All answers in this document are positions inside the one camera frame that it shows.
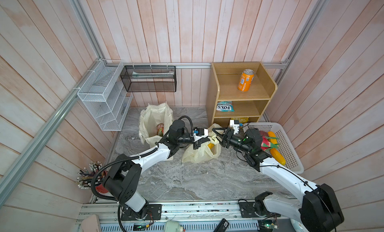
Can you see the yellow chips bag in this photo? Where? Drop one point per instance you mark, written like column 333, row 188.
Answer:
column 243, row 120

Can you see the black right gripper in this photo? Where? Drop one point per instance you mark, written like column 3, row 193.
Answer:
column 228, row 133

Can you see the orange-print plastic grocery bag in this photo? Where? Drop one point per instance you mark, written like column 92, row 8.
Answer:
column 206, row 152

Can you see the wooden three-tier shelf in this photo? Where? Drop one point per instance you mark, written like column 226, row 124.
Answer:
column 223, row 86

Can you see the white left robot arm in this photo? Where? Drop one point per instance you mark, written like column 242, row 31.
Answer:
column 118, row 180

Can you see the white plastic basket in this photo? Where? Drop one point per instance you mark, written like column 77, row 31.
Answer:
column 286, row 148

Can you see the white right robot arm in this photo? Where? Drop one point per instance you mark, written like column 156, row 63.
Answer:
column 315, row 206

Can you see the red pen cup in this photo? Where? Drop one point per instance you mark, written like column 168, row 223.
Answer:
column 85, row 177

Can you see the black mesh wall basket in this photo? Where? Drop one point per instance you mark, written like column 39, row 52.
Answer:
column 149, row 78

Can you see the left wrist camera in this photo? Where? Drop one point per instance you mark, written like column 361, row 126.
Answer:
column 200, row 133

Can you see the Fox's candy bag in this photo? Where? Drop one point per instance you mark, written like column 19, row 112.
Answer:
column 225, row 106

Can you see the orange soda can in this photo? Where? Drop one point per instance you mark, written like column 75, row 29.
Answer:
column 246, row 80

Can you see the pink dragon fruit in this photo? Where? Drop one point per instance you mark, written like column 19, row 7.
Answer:
column 269, row 143

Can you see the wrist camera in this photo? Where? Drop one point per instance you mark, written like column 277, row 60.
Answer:
column 235, row 125
column 200, row 133

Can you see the white wire mesh rack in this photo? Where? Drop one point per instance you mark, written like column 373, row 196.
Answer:
column 104, row 95

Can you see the white round object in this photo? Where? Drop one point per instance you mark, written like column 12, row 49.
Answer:
column 173, row 226

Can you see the black handheld device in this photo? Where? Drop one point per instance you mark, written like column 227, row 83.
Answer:
column 222, row 226

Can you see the cream canvas tote bag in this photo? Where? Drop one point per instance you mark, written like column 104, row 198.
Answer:
column 149, row 120

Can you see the red cola can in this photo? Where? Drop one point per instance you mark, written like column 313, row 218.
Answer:
column 160, row 130

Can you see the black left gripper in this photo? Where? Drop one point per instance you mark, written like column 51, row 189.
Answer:
column 197, row 144

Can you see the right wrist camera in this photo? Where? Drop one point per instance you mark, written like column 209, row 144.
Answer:
column 235, row 125

